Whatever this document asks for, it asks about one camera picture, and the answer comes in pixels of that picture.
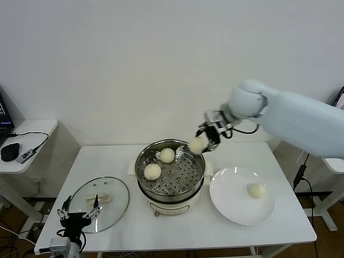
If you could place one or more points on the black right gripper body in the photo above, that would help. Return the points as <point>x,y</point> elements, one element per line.
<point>213,135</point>

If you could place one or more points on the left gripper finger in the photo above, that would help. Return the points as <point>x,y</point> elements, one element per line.
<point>92,213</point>
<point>61,213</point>

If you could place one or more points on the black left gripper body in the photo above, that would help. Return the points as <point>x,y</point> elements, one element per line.
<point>72,221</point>

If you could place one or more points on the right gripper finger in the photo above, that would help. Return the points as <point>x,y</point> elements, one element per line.
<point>212,146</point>
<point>202,127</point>

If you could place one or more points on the white steamed baozi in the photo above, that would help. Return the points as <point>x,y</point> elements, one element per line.
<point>167,156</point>
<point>256,190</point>
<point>197,145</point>
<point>152,172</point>

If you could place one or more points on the round glass lid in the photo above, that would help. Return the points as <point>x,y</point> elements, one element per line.
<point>113,193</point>

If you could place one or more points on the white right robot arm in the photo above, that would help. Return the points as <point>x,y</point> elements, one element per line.
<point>295,115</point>

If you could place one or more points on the stainless steel steamer basket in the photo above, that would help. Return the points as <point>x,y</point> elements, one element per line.
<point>177,180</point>

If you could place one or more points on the white round plate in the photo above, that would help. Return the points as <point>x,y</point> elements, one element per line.
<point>228,199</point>

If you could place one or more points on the grey USB hub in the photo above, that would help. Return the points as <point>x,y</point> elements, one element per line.
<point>25,156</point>

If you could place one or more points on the cream electric cooker base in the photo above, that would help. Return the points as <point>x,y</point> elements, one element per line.
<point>174,205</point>

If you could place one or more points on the black computer mouse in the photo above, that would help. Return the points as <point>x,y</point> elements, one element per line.
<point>10,151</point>

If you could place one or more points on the white side table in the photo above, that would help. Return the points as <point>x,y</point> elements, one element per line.
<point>336,165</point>
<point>40,126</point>

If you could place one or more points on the laptop with dark screen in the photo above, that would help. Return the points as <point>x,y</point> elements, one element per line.
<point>4,115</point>

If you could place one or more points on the laptop with bright screen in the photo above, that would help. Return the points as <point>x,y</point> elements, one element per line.
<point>340,99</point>

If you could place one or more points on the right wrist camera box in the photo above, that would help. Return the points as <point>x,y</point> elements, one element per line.
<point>216,119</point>

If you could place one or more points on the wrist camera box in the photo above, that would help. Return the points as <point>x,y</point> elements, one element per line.
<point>59,245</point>
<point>216,119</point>

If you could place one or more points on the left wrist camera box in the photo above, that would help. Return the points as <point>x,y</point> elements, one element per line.
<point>59,245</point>

